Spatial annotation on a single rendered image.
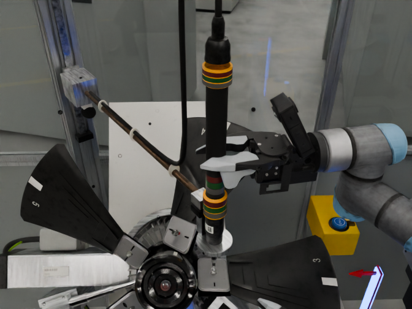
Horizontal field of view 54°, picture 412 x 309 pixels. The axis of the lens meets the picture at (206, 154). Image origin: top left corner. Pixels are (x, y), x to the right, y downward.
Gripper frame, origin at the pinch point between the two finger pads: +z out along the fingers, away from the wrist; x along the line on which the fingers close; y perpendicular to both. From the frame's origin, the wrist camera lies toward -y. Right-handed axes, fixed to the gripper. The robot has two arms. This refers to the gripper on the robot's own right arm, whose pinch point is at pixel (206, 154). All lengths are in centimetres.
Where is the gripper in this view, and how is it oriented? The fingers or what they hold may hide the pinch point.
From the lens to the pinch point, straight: 65.4
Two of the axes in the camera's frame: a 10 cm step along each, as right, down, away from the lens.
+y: -0.1, 8.2, 5.7
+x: -2.0, -5.6, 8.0
